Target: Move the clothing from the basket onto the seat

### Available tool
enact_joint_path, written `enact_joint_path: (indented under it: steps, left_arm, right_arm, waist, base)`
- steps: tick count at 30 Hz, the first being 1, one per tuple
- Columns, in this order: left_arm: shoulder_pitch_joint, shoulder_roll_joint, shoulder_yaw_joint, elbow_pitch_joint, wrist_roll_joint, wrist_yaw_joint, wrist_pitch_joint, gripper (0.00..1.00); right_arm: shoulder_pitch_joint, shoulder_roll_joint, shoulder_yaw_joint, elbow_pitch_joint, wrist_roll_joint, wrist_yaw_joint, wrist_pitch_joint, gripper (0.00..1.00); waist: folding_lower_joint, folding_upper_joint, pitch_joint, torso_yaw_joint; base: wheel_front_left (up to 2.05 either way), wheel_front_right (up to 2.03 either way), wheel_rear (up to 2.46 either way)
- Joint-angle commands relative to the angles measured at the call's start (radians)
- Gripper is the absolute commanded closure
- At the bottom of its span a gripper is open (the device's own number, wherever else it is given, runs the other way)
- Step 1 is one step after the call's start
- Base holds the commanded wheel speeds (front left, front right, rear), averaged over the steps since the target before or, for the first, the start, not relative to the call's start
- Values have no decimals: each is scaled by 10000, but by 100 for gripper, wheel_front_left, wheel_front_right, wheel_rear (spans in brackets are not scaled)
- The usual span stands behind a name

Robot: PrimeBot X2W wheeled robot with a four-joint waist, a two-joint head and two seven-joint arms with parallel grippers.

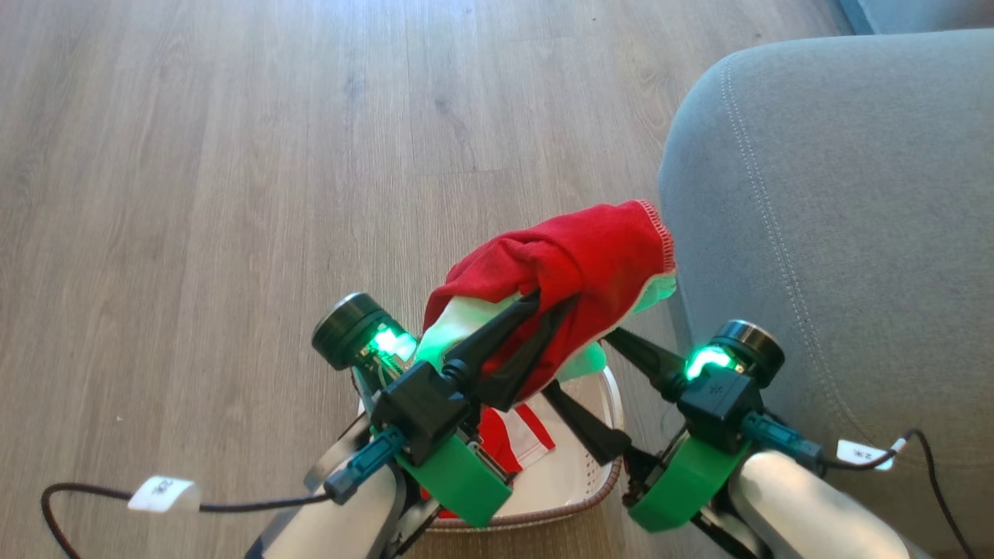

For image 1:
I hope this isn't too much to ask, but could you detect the white perforated laundry basket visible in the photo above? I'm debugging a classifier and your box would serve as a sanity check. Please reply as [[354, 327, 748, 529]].
[[357, 365, 626, 533]]

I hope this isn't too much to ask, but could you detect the red jersey with number 23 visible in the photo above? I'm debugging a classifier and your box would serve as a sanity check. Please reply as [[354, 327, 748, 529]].
[[419, 401, 557, 519]]

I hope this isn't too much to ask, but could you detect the grey fabric sofa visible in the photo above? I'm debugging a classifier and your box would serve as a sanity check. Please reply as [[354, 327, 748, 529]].
[[658, 30, 994, 559]]

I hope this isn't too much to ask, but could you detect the white tag on right cable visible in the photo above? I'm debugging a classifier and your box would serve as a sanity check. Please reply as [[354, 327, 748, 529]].
[[836, 438, 907, 472]]

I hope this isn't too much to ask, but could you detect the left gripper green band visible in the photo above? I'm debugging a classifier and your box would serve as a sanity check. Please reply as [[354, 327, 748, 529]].
[[312, 289, 580, 529]]

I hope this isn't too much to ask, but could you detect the white tag on cable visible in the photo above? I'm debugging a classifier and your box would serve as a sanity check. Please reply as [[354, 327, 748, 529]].
[[127, 475, 200, 514], [836, 438, 907, 472]]

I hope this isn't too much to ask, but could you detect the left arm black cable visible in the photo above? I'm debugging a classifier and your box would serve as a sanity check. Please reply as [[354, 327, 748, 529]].
[[41, 425, 406, 559]]

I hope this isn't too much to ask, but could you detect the small red garment white lining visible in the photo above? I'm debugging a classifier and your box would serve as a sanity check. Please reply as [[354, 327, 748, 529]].
[[415, 200, 677, 401]]

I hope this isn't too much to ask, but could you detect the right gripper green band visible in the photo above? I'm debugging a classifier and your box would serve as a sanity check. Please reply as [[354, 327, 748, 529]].
[[542, 319, 786, 533]]

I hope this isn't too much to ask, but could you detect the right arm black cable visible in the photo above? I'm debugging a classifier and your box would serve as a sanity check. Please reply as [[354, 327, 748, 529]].
[[740, 410, 975, 559]]

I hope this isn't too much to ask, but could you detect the blue-grey sofa cushion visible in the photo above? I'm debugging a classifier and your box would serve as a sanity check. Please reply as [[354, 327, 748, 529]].
[[839, 0, 994, 36]]

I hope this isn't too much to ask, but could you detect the white tag on left cable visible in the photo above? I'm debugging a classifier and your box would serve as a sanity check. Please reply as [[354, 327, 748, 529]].
[[127, 475, 200, 514]]

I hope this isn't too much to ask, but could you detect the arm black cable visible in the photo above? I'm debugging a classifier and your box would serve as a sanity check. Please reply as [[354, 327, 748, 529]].
[[740, 410, 975, 559], [41, 425, 406, 559]]

